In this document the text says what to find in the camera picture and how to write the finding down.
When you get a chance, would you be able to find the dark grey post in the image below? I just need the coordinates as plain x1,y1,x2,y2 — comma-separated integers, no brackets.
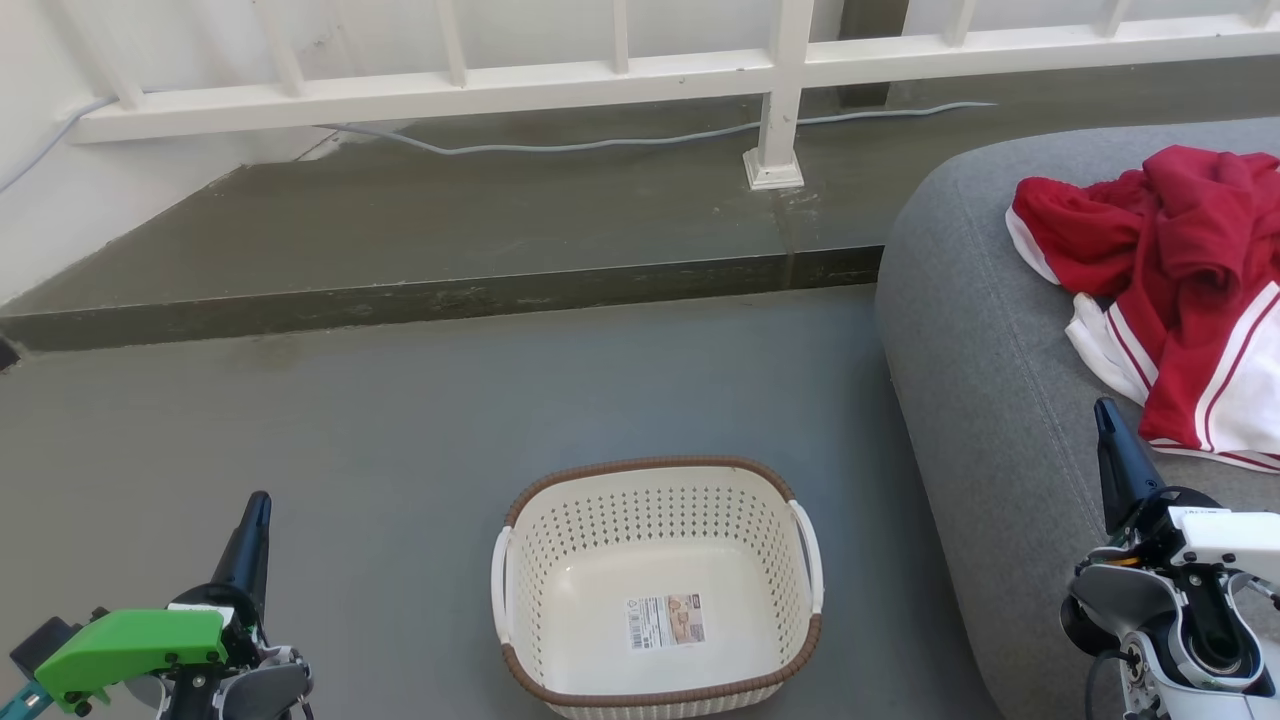
838,0,906,109

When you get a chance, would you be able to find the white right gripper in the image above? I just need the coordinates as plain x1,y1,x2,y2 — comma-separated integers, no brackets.
1094,397,1280,586

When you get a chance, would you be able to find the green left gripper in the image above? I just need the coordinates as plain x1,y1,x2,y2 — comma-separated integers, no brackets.
35,490,273,713

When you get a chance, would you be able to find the cream laundry basket brown rim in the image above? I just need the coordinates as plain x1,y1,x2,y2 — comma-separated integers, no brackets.
490,456,825,720

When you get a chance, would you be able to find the light grey floor cable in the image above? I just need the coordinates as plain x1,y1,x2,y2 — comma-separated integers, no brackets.
0,95,998,196

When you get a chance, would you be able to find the grey fabric sofa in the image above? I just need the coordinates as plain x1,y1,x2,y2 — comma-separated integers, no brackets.
875,118,1280,720

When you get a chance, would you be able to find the red garment with white trim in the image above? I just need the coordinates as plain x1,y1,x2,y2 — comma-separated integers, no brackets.
1005,165,1181,301

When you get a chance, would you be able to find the red sports jersey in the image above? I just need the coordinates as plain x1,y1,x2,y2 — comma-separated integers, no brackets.
1065,145,1280,473

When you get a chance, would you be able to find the white metal railing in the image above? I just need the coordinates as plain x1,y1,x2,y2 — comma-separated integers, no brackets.
40,0,1280,191

